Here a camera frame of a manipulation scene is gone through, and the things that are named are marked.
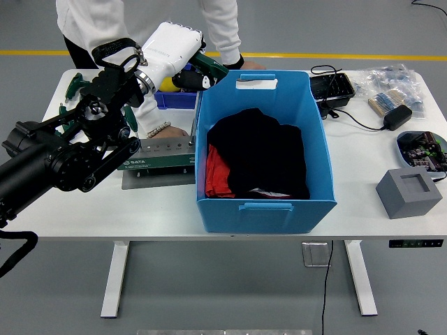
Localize person's right hand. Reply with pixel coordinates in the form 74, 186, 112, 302
148, 126, 190, 140

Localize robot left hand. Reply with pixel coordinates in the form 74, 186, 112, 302
139, 21, 219, 94

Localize green metal tool stand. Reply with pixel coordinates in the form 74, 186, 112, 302
118, 137, 196, 191

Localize large green T-handle hex key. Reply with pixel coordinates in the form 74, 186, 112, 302
188, 52, 230, 146

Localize large blue plastic box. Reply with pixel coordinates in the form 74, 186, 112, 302
194, 69, 338, 235

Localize black wristwatch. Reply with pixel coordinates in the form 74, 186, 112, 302
223, 54, 245, 70

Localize small blue parts bin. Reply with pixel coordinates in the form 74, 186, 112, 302
153, 62, 198, 111

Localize yellow lemon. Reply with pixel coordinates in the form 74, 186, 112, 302
160, 77, 181, 93

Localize person torso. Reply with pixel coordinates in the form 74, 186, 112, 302
55, 0, 210, 70

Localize red cloth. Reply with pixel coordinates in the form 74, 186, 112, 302
205, 144, 235, 199

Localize black plastic tray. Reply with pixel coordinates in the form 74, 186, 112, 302
309, 73, 356, 107

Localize white table leg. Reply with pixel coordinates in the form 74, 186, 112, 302
100, 240, 131, 319
344, 239, 379, 317

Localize black cloth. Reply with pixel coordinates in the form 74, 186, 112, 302
206, 107, 311, 200

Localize black plug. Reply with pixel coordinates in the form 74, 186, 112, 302
318, 100, 340, 120

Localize black table control panel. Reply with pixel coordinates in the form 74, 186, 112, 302
388, 239, 444, 249

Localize grey block with square recess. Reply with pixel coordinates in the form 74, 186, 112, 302
375, 167, 444, 220

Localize metal floor plate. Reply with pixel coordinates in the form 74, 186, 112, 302
302, 241, 332, 268

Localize taped resistor strips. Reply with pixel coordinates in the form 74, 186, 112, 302
367, 89, 406, 116

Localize clear plastic component bags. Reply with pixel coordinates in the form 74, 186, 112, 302
351, 63, 427, 119

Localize black power adapter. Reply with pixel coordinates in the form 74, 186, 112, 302
383, 104, 413, 132

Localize light blue plate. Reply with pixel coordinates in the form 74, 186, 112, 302
396, 131, 447, 172

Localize circuit board parts pile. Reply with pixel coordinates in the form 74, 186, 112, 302
397, 131, 447, 172

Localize white bead bracelet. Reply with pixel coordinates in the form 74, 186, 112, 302
146, 121, 172, 139

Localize black looped cable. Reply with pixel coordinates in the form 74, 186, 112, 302
309, 64, 346, 105

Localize black adapter cable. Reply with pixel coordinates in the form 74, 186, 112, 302
328, 106, 387, 132

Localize black cable on floor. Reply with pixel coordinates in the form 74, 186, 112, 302
410, 0, 447, 18

